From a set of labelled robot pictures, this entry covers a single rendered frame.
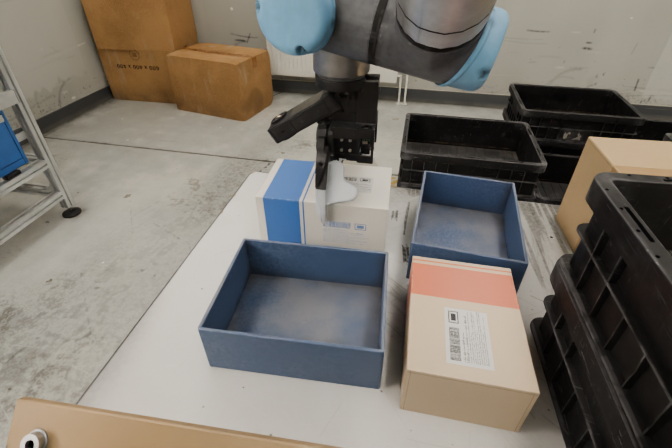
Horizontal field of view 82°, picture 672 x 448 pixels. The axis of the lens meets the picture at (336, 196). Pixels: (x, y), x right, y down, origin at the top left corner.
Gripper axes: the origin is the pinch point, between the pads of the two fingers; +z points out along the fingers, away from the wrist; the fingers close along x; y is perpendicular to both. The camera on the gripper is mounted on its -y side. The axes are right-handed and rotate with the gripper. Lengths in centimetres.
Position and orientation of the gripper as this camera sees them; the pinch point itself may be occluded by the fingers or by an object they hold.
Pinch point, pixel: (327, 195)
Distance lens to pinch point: 63.1
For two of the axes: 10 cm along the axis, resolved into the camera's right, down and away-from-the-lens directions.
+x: 1.6, -5.6, 8.1
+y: 9.9, 0.9, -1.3
